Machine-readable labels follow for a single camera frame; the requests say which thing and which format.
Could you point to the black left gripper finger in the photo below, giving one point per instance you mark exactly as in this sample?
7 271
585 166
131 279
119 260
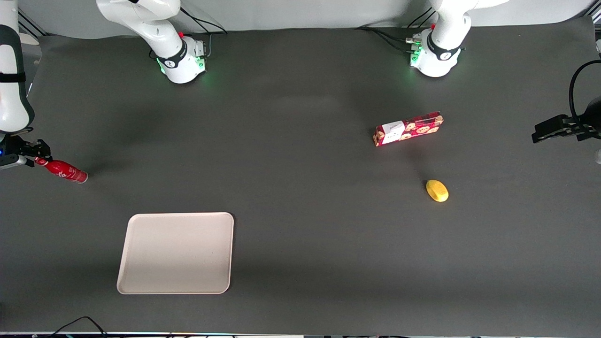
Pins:
549 136
554 124

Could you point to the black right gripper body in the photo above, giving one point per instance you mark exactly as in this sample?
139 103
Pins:
24 149

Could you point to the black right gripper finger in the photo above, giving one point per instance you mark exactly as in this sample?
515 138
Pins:
43 145
42 154

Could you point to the red coke bottle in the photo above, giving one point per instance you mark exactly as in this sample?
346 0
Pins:
66 171

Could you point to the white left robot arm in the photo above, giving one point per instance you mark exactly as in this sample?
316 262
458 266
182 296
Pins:
437 51

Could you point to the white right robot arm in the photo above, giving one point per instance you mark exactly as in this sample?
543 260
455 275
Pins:
179 60

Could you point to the beige plastic tray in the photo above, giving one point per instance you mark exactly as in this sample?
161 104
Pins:
176 253

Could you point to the yellow lemon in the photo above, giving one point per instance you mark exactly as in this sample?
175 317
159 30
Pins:
437 190

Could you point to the red cookie box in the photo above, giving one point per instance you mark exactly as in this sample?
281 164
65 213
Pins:
409 128

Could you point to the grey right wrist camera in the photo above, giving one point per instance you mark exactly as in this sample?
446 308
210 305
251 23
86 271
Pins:
10 161

